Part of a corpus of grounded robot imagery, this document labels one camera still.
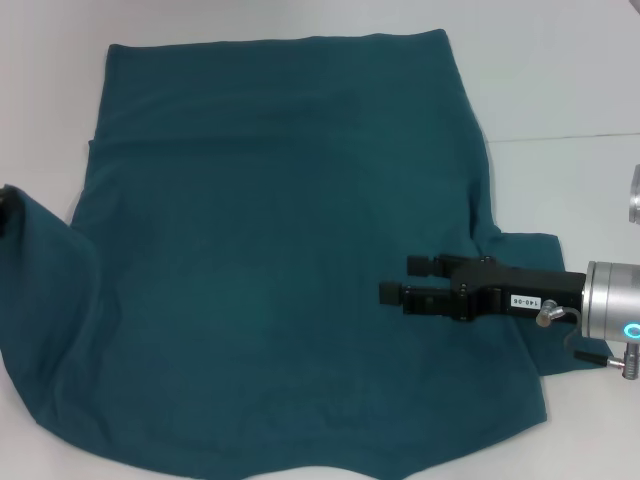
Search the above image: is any teal blue shirt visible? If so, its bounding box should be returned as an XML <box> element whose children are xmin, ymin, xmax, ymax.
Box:
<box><xmin>0</xmin><ymin>28</ymin><xmax>619</xmax><ymax>480</ymax></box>

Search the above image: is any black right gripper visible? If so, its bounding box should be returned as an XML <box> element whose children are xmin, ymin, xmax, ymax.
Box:
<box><xmin>378</xmin><ymin>253</ymin><xmax>588</xmax><ymax>324</ymax></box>

